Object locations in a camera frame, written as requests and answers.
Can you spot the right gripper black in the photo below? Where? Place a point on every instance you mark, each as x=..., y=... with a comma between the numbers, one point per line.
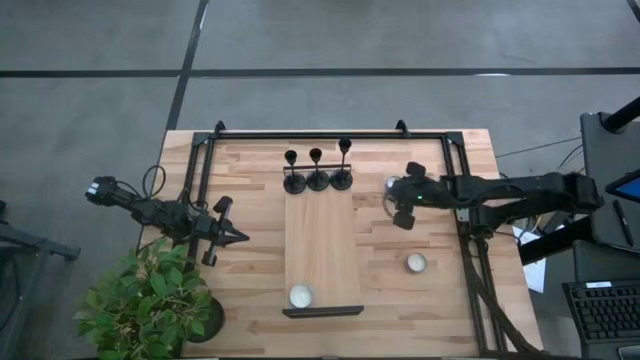
x=420, y=192

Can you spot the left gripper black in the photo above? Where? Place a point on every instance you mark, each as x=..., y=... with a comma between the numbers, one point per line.
x=222, y=232

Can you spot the black metal candlestick holder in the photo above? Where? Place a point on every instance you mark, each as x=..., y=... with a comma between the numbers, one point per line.
x=342, y=180
x=294, y=183
x=317, y=180

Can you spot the patterned glass candle jar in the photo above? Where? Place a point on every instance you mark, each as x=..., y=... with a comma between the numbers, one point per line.
x=301, y=296
x=416, y=263

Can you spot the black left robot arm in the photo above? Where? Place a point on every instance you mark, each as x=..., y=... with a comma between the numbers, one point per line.
x=150, y=210

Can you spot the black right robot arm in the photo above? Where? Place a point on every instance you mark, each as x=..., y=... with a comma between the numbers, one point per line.
x=525, y=190

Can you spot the black plant pot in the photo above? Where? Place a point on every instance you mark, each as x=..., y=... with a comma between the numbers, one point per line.
x=214, y=320

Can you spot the green leafy plant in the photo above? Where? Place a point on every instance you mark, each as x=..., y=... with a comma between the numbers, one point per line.
x=145, y=295

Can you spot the white paper sheet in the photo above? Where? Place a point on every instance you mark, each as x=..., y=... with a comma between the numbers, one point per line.
x=535, y=272

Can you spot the black support beam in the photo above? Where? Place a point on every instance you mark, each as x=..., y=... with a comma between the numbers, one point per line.
x=555, y=242

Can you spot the black floor stand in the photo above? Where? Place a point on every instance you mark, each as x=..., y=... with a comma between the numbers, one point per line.
x=30, y=240

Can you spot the grey side desk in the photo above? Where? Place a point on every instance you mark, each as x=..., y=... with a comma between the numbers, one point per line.
x=597, y=150

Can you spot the black pen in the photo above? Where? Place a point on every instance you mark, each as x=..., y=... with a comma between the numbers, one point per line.
x=623, y=222

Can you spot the tablet with blue screen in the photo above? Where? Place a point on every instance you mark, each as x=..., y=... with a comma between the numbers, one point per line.
x=627, y=187

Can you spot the black keyboard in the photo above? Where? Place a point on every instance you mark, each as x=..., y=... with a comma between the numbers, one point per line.
x=605, y=310

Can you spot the black pole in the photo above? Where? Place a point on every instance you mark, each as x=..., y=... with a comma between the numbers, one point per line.
x=622, y=115

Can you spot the black aluminium rig frame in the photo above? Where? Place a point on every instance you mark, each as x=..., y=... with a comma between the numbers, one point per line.
x=330, y=135

